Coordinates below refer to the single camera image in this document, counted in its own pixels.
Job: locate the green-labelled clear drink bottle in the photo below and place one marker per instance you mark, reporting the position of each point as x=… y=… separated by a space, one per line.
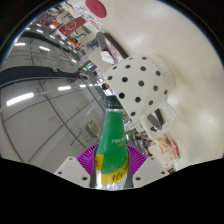
x=111 y=140

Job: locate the ceiling air conditioner unit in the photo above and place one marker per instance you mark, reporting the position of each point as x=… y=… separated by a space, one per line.
x=93 y=128

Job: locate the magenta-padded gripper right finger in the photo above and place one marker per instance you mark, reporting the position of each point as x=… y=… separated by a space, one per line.
x=138 y=160

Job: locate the printed paper leaflets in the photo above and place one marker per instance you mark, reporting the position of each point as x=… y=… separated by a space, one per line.
x=87 y=15

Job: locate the orange-white food wrapper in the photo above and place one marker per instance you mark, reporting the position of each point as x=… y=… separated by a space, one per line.
x=163 y=150

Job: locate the flat round red coaster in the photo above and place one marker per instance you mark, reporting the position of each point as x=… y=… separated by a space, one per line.
x=96 y=8

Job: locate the ceiling strip lights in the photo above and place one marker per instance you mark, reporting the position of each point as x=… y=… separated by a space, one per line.
x=20 y=99

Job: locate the white paper napkin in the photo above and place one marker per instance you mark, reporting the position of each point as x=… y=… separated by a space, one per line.
x=107 y=57

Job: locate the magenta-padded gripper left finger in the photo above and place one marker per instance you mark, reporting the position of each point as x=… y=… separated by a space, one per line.
x=85 y=158

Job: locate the white black-dotted mug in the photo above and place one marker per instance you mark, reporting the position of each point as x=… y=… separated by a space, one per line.
x=140 y=80

